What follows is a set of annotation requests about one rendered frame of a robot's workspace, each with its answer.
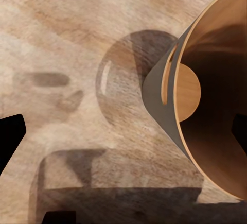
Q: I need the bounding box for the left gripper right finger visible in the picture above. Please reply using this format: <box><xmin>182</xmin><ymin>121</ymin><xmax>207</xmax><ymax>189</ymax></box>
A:
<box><xmin>231</xmin><ymin>113</ymin><xmax>247</xmax><ymax>154</ymax></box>

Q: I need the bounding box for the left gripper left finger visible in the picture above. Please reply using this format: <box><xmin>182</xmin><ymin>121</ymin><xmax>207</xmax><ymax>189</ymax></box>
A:
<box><xmin>0</xmin><ymin>114</ymin><xmax>26</xmax><ymax>175</ymax></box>

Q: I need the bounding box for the trash can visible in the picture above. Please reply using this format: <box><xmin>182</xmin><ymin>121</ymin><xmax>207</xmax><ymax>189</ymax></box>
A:
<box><xmin>142</xmin><ymin>0</ymin><xmax>247</xmax><ymax>203</ymax></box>

